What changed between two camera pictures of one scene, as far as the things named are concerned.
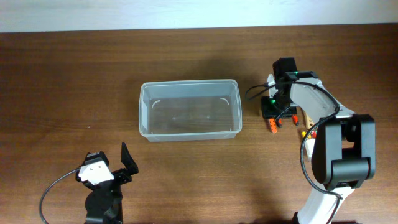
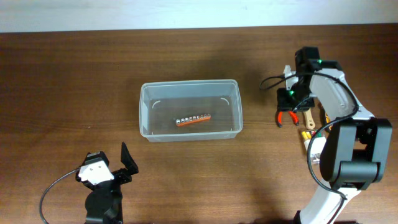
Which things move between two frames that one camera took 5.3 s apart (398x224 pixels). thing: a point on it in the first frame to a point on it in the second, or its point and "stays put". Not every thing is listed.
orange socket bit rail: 273,125 to 189,120
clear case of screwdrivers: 310,142 stays put
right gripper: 268,112 to 285,104
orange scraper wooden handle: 309,121 stays put
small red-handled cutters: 295,118 stays put
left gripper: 125,176 stays put
